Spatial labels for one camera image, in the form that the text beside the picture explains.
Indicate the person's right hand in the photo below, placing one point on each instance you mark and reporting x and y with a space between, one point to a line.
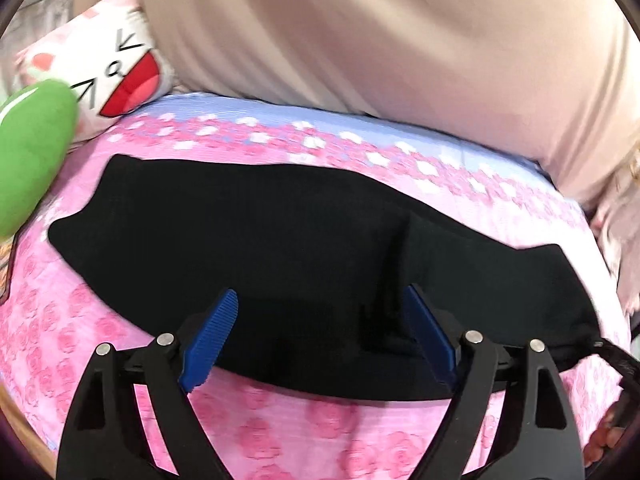
607 435

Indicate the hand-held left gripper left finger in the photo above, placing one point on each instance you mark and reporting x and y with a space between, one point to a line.
212 332

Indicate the black pants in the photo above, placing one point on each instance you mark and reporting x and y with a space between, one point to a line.
275 260

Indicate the wooden bed frame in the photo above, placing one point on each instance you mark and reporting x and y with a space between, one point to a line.
22 430

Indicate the pale floral blanket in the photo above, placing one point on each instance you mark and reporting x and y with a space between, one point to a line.
625 220

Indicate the green plush toy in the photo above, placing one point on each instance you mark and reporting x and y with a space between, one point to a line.
35 150

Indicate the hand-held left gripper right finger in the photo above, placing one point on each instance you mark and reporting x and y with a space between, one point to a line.
430 335

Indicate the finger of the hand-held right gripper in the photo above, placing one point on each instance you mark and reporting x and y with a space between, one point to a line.
620 360

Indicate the cartoon cat face pillow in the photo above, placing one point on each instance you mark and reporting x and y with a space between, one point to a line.
100 50

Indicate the pink floral bedsheet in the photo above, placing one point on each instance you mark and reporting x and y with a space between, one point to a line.
350 435

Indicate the beige blanket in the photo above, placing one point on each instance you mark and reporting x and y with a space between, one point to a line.
375 35

